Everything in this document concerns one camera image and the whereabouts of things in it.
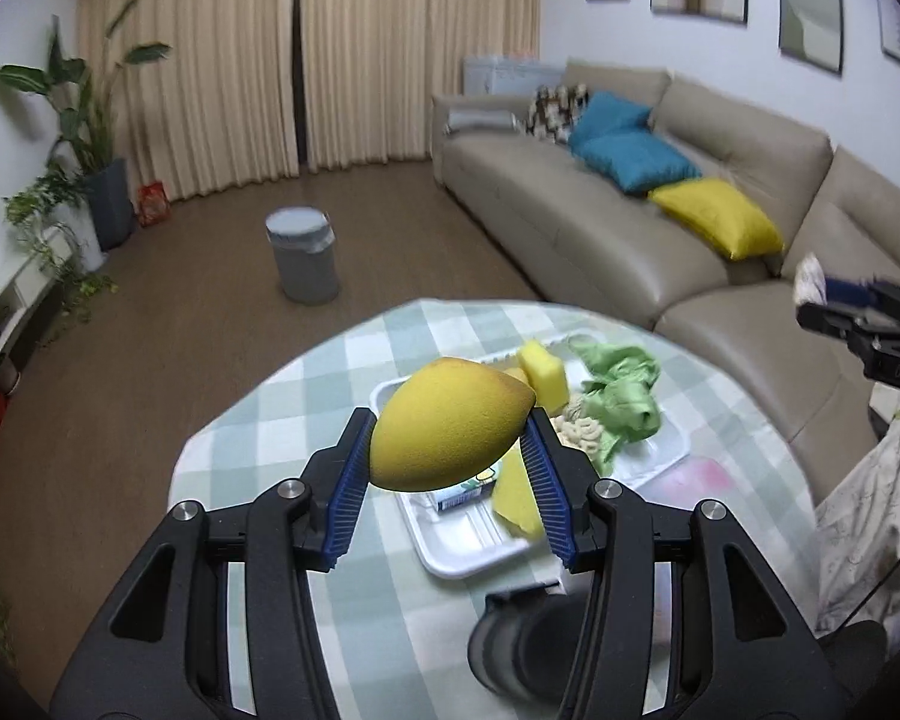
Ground green microfiber cloth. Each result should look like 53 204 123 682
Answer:
571 338 662 476

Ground yellow cushion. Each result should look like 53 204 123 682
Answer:
649 177 785 262

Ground floral white fabric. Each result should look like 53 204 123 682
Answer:
816 419 900 652

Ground translucent white plastic container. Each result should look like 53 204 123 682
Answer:
637 455 738 530

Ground black cylindrical container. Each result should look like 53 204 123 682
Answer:
468 582 587 707

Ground green checked tablecloth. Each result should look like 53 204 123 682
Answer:
169 299 820 718

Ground teal cushion front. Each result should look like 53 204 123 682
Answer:
571 128 702 197

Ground teal cushion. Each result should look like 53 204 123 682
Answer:
569 91 652 154
571 128 702 197

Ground beige leather sofa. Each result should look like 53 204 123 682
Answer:
432 62 900 499

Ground yellow rectangular sponge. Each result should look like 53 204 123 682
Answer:
491 444 544 541

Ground cream chenille loop pad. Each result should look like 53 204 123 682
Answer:
551 394 606 468

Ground yellow sponge block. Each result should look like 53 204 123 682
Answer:
517 340 571 416

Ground teal cushion back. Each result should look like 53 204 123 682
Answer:
569 91 652 154

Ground small blue white box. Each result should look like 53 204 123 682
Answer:
425 465 499 514

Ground white plastic tray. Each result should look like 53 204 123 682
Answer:
367 328 694 581

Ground black white patterned cushion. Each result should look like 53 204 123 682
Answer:
525 85 590 145

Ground white storage box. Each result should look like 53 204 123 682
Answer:
463 55 564 96

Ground white tv cabinet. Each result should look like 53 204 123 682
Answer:
0 252 55 359

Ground grey folded blanket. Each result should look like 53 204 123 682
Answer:
443 107 523 137

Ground red bag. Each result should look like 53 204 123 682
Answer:
136 181 172 227

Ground small trailing plant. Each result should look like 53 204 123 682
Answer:
2 163 118 344

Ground tall potted plant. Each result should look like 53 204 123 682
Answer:
0 0 172 252

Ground beige curtains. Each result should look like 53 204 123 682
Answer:
77 0 539 200

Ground green abstract picture frame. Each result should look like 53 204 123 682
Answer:
779 0 844 76

